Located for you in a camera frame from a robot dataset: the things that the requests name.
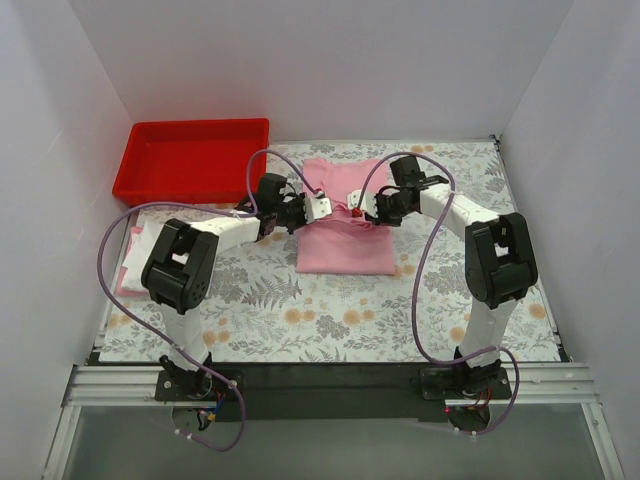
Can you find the folded white t shirt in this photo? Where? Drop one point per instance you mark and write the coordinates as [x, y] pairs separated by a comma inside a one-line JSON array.
[[155, 229]]

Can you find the pink t shirt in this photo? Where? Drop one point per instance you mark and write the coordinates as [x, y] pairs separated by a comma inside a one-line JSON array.
[[137, 253], [341, 243]]

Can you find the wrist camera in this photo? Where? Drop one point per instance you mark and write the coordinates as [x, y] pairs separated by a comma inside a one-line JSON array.
[[317, 209], [362, 203]]

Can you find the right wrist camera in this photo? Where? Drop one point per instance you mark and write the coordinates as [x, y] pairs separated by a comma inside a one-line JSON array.
[[362, 203]]

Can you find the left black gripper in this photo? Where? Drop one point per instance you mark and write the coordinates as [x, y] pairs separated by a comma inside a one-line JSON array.
[[298, 213]]

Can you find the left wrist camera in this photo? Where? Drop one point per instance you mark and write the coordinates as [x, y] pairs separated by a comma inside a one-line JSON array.
[[317, 209]]

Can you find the aluminium frame rail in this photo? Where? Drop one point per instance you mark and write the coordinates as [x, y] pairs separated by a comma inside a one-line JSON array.
[[140, 385]]

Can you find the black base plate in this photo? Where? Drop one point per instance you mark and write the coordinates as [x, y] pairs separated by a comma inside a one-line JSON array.
[[305, 391]]

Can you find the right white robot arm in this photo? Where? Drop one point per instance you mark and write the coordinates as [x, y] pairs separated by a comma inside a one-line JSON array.
[[499, 263]]

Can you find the red plastic tray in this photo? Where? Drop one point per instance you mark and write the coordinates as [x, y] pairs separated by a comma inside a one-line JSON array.
[[195, 161]]

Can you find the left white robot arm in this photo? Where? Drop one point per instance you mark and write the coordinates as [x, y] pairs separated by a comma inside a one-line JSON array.
[[179, 269]]

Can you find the folded pink t shirt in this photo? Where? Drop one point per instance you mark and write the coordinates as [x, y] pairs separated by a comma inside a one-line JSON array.
[[137, 253]]

